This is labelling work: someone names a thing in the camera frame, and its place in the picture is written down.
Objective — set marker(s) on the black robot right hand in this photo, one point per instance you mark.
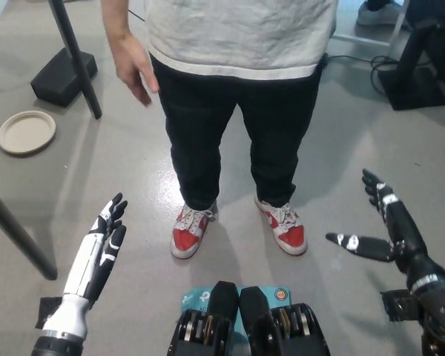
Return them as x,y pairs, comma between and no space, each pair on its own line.
404,237

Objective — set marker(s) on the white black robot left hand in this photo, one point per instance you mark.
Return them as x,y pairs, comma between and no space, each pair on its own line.
91,259

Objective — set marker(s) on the person's bare right hand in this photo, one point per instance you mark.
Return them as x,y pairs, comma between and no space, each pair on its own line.
133,66

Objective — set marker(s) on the teal robot body top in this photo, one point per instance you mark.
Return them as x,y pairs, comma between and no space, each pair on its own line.
196,298

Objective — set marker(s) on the black ribbed robot body block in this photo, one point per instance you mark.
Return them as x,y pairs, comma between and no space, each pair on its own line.
205,322
278,326

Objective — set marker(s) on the thin black slanted pole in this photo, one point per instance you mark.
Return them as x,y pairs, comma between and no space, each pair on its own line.
76,59

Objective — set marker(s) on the black foam block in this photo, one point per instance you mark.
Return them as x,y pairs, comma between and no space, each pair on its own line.
61,79

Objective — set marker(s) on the thick black table leg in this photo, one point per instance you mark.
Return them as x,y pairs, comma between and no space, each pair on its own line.
16,235

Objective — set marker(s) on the red white right sneaker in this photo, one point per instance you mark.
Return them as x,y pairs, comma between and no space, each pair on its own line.
189,231

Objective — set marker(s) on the red white sneaker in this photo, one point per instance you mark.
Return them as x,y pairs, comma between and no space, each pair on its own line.
189,231
286,228

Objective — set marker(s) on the grey T-shirt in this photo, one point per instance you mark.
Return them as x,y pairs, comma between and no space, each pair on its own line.
241,33

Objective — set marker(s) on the red white left sneaker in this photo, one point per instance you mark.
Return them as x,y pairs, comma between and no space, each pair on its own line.
286,228

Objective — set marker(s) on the beige paper plate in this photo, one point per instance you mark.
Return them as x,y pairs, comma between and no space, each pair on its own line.
26,132

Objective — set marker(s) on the black trousers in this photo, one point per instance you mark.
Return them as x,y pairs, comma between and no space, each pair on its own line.
282,141

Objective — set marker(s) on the black stand with base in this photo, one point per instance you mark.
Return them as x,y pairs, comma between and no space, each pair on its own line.
411,79

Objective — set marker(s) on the grey sneaker of bystander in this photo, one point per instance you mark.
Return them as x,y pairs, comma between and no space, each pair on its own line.
378,13

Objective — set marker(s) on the white metal frame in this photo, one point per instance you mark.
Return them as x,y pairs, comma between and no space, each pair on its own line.
359,39

